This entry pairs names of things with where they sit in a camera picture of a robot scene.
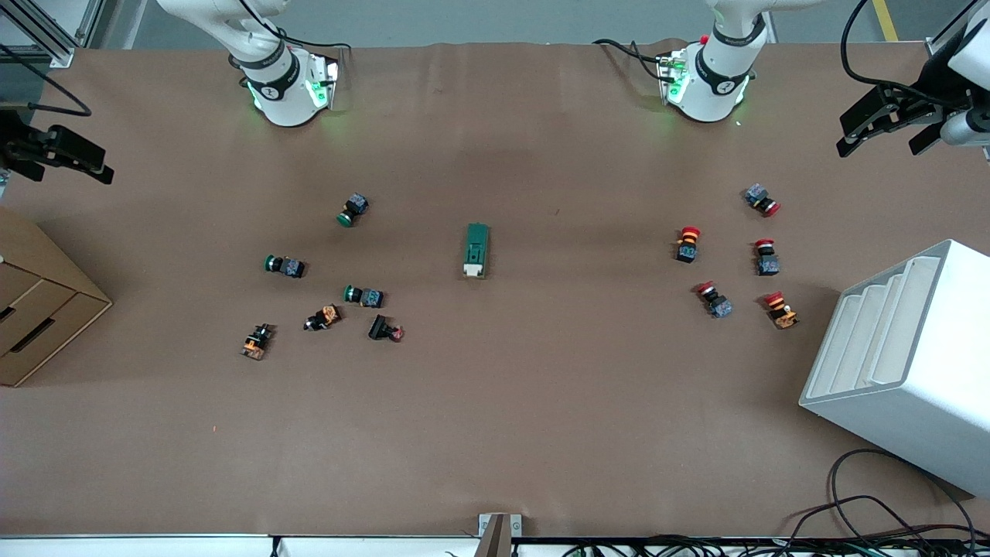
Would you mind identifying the green load switch white lever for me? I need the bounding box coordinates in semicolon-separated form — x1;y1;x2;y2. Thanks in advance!
463;223;491;280

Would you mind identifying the brown cardboard box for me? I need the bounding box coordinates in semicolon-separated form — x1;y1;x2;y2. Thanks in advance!
0;205;114;388

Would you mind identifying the red emergency button orange block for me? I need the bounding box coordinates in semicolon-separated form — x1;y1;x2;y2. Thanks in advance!
763;290;801;330

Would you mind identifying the white stepped storage box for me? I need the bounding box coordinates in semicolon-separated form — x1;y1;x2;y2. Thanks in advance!
799;239;990;498

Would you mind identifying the brown paper table cover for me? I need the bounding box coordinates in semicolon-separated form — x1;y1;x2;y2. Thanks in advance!
0;39;990;538

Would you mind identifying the aluminium frame profile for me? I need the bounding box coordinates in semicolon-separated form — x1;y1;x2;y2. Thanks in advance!
927;0;990;61
0;0;105;69

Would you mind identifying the black right arm base cable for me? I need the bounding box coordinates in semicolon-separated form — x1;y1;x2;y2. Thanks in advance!
238;0;350;53

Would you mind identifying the black arm base cable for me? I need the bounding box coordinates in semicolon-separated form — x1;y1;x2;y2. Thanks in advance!
238;0;350;53
594;39;667;82

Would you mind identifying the black left arm base cable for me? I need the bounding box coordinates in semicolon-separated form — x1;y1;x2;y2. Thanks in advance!
594;39;667;82

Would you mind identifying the black looped floor cable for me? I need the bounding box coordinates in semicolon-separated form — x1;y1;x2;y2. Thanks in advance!
781;449;979;542

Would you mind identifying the black switch red contact block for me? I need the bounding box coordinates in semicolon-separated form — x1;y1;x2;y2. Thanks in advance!
368;313;405;343

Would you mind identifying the white table edge rail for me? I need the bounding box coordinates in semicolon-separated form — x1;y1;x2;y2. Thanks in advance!
0;534;480;557

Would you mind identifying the black floor cable bundle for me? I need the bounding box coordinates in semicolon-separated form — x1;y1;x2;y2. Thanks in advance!
561;530;990;557

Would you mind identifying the grey metal bracket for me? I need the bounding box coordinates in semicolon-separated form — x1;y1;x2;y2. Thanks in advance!
478;513;523;557

